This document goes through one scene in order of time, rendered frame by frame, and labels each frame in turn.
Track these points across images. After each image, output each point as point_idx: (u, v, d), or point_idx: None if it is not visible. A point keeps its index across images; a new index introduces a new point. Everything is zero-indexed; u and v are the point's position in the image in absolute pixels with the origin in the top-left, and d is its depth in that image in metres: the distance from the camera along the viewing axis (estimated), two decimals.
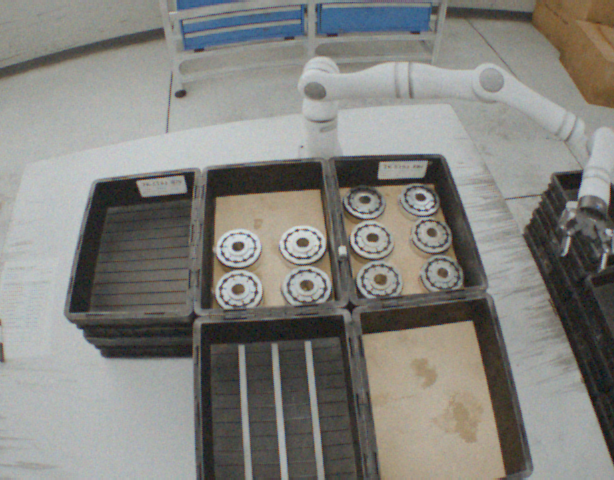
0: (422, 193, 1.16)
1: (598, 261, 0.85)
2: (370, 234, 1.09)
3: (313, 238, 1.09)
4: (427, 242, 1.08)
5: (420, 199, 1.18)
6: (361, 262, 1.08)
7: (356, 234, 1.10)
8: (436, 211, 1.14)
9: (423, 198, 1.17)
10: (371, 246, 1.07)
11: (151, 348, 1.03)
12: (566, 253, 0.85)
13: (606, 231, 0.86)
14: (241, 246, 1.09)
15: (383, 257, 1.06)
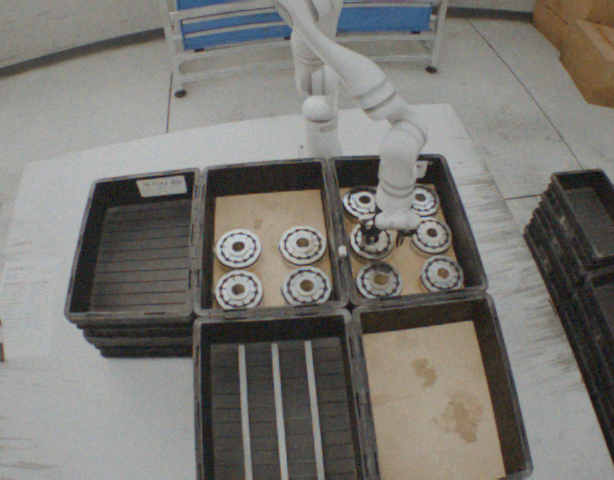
0: (422, 193, 1.16)
1: (374, 241, 1.08)
2: None
3: (313, 238, 1.09)
4: (427, 242, 1.08)
5: (420, 199, 1.18)
6: (361, 262, 1.08)
7: (356, 234, 1.10)
8: (436, 211, 1.14)
9: (423, 198, 1.17)
10: (371, 246, 1.07)
11: (151, 348, 1.03)
12: (395, 243, 1.10)
13: (368, 218, 1.02)
14: (241, 246, 1.09)
15: (383, 257, 1.06)
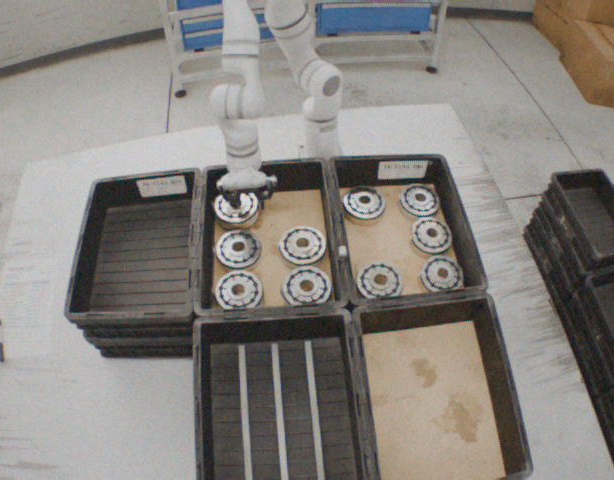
0: (422, 193, 1.16)
1: (240, 207, 1.12)
2: None
3: (313, 238, 1.09)
4: (427, 242, 1.08)
5: (420, 199, 1.18)
6: (225, 227, 1.11)
7: (221, 201, 1.13)
8: (436, 211, 1.14)
9: (423, 198, 1.17)
10: (233, 210, 1.10)
11: (151, 348, 1.03)
12: (258, 208, 1.14)
13: None
14: (241, 246, 1.09)
15: (245, 220, 1.10)
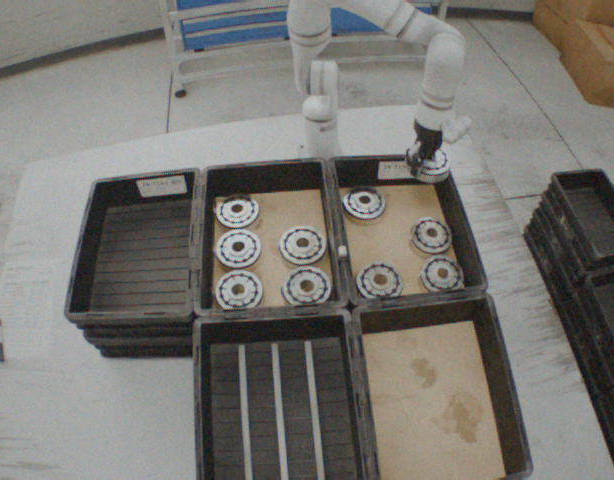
0: None
1: (420, 170, 1.02)
2: (236, 205, 1.14)
3: (313, 238, 1.09)
4: (427, 242, 1.08)
5: None
6: (227, 232, 1.13)
7: (223, 206, 1.14)
8: (447, 170, 1.02)
9: (433, 157, 1.05)
10: (235, 216, 1.12)
11: (151, 348, 1.03)
12: None
13: (417, 148, 0.94)
14: (241, 246, 1.09)
15: (246, 226, 1.11)
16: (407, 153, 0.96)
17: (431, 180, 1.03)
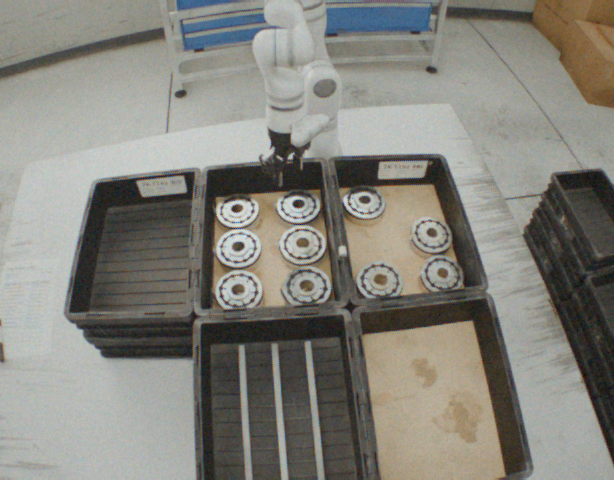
0: (300, 199, 1.15)
1: (281, 177, 0.99)
2: (236, 205, 1.14)
3: (313, 238, 1.09)
4: (427, 242, 1.08)
5: (300, 205, 1.17)
6: (227, 232, 1.13)
7: (223, 206, 1.14)
8: (315, 217, 1.13)
9: (303, 204, 1.16)
10: (235, 216, 1.12)
11: (151, 348, 1.03)
12: (295, 167, 1.03)
13: (271, 154, 0.92)
14: (241, 246, 1.09)
15: (246, 226, 1.11)
16: (262, 159, 0.93)
17: None
